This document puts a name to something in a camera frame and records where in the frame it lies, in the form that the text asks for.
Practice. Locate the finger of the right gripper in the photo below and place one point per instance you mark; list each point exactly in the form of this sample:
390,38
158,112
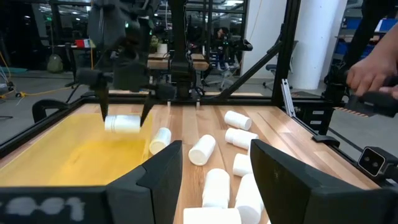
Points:
104,99
161,91

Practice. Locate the black hazard-striped floor mat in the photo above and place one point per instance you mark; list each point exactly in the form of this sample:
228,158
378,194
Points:
351,112

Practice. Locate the black table-level camera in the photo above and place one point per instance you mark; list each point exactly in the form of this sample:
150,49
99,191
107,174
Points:
371,161

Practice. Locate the grey office chair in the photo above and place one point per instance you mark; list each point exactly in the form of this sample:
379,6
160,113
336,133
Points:
271,69

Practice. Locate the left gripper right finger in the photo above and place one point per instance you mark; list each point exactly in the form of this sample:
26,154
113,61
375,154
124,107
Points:
286,193

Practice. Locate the white plastic pill bottle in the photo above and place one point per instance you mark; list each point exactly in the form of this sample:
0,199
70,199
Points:
237,120
202,151
211,216
241,138
122,124
216,186
247,199
241,165
160,141

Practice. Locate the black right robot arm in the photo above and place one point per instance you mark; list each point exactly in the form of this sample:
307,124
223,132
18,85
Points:
180,46

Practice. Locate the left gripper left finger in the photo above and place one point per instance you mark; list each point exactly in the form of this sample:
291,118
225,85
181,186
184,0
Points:
155,193

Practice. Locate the blue storage bins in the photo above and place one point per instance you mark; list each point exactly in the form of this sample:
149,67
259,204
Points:
387,25

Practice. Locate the person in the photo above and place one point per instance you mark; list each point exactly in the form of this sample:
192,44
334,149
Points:
390,43
221,33

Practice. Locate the yellow translucent plastic basket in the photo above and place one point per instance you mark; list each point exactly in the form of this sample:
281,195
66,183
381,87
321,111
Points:
77,155

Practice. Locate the red white box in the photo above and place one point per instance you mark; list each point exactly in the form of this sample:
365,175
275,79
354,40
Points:
81,43

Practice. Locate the white round pillar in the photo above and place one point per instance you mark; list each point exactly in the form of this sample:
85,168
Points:
314,40

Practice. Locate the wooden table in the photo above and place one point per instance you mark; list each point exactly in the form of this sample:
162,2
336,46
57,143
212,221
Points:
155,63

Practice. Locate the olive green backpack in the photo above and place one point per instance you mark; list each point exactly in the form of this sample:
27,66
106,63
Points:
55,63

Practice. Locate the person's hand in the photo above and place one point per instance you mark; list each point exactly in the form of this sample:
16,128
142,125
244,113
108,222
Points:
370,73

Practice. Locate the black frame bracket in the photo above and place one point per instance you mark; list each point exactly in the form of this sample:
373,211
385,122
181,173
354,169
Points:
326,140

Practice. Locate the white pot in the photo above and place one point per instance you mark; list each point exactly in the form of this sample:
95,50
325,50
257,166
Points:
162,48

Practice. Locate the silver aluminium bar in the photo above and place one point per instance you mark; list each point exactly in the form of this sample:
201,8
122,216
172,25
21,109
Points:
287,96

